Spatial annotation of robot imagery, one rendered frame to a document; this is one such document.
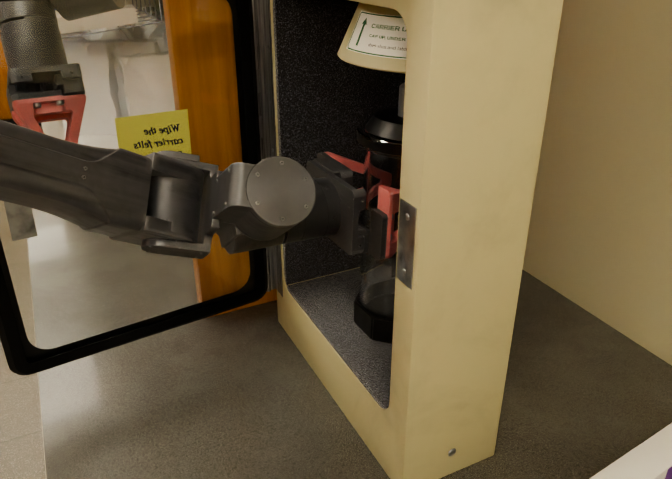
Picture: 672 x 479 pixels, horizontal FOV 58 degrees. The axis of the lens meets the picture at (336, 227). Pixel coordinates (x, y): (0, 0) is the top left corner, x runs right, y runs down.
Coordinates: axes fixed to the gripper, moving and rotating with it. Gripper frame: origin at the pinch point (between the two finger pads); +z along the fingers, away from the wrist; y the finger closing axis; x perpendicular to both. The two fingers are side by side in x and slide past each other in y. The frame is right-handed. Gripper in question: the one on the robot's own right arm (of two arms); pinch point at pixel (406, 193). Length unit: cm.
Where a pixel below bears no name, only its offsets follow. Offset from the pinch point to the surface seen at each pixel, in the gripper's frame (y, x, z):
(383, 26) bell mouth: -4.5, -17.2, -6.7
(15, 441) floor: 124, 118, -53
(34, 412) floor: 135, 117, -47
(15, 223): 11.1, 1.5, -36.5
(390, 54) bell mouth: -6.1, -15.2, -6.8
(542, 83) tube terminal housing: -15.8, -14.1, 0.5
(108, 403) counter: 10.6, 24.4, -31.0
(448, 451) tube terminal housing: -15.2, 20.5, -3.3
